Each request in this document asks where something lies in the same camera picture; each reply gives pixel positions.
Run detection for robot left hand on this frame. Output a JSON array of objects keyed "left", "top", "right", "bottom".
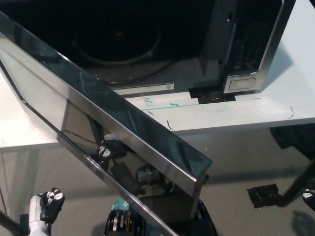
[{"left": 29, "top": 187, "right": 66, "bottom": 224}]

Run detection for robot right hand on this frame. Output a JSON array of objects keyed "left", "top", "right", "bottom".
[{"left": 302, "top": 188, "right": 315, "bottom": 212}]

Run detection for black teal robot torso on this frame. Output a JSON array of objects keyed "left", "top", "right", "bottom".
[{"left": 104, "top": 198, "right": 218, "bottom": 236}]

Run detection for silver door release button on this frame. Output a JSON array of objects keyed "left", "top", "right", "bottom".
[{"left": 228, "top": 78, "right": 257, "bottom": 91}]

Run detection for round glass turntable plate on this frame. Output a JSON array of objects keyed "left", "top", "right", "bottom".
[{"left": 72, "top": 21, "right": 174, "bottom": 83}]

